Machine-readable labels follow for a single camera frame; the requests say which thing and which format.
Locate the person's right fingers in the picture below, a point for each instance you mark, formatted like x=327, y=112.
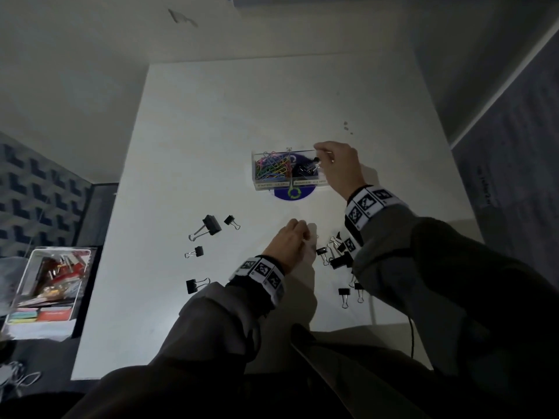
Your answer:
x=326, y=148

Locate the person's right hand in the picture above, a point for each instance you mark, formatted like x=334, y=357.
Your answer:
x=345, y=170

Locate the person's dark clothing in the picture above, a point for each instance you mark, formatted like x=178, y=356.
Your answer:
x=262, y=388

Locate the small black binder clip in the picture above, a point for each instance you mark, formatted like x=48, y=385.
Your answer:
x=322, y=251
x=315, y=161
x=229, y=220
x=335, y=243
x=359, y=287
x=343, y=292
x=198, y=251

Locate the blue round disc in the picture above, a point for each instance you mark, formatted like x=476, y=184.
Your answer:
x=301, y=192

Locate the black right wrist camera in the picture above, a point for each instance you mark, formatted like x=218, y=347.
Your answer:
x=345, y=255

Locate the large black binder clip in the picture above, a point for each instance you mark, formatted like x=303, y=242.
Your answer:
x=212, y=224

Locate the white stationery tray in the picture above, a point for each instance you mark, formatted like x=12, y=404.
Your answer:
x=26, y=329

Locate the red stationery packet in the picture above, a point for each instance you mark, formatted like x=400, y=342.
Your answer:
x=65, y=268

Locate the person's left hand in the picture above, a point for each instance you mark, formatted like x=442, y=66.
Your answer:
x=286, y=248

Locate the person's right forearm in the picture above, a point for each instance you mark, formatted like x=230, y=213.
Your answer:
x=436, y=266

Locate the clear plastic compartment box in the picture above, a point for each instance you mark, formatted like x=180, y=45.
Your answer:
x=266, y=185

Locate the pile of boxed binder clips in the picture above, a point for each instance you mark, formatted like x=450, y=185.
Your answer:
x=303, y=169

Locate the wrist marker band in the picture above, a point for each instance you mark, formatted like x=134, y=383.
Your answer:
x=369, y=202
x=262, y=272

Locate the person's left thumb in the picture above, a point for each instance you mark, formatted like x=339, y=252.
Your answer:
x=310, y=253

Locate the right wrist marker band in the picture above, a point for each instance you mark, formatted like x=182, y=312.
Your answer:
x=369, y=202

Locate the left wrist marker band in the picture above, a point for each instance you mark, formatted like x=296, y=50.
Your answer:
x=262, y=272

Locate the person's left forearm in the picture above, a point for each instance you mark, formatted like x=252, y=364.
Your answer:
x=218, y=322

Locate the medium black binder clip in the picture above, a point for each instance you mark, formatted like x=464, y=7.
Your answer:
x=191, y=286

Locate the pile of coloured paper clips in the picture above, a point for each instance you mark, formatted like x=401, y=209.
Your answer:
x=273, y=165

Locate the stack of coloured sticky notes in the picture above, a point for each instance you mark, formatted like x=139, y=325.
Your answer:
x=39, y=315

